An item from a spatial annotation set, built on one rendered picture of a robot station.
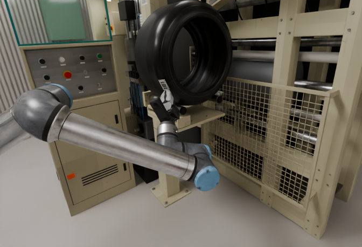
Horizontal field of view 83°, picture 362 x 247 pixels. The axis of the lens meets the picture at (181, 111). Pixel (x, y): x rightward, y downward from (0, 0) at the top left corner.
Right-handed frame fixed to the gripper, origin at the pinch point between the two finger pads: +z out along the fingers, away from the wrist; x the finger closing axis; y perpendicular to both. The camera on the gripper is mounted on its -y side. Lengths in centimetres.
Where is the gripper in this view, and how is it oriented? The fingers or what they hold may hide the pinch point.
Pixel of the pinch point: (166, 89)
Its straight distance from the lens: 99.6
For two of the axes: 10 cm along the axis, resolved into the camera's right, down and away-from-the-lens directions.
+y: 4.6, 4.9, 7.4
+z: -0.2, -8.2, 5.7
